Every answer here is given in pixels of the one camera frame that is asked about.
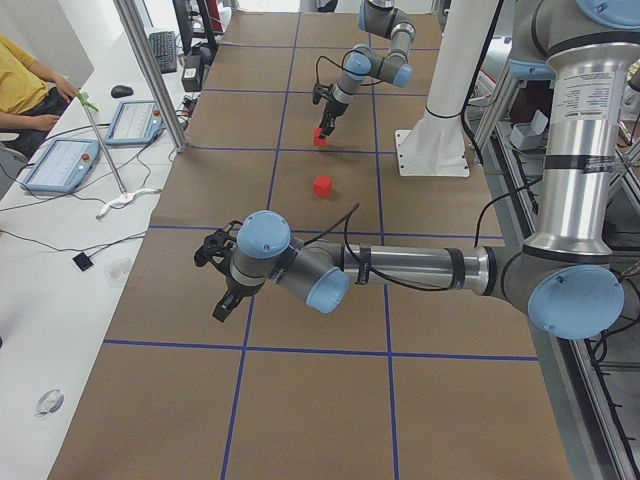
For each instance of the far teach pendant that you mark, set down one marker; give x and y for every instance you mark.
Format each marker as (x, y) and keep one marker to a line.
(134, 123)

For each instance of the red block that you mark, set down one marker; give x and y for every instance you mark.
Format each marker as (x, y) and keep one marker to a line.
(319, 139)
(322, 186)

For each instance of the aluminium frame post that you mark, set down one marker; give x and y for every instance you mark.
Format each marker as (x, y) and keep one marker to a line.
(134, 29)

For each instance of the black keyboard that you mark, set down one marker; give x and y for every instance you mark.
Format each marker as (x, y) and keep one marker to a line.
(163, 47)

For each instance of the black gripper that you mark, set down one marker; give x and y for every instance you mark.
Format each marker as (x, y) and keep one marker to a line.
(234, 290)
(333, 108)

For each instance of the person in yellow shirt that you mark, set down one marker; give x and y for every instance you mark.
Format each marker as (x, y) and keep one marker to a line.
(33, 97)

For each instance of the teach pendant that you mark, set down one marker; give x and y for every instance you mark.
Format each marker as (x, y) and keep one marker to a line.
(63, 166)
(134, 123)

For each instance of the metal rod with stand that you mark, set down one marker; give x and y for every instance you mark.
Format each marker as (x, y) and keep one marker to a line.
(125, 197)

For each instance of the white pillar base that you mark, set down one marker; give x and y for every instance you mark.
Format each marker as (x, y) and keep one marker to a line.
(435, 146)

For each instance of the black computer mouse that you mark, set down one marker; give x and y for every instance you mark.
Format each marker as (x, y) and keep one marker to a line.
(120, 91)

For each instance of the near teach pendant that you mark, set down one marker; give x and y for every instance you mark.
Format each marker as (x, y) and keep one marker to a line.
(63, 166)

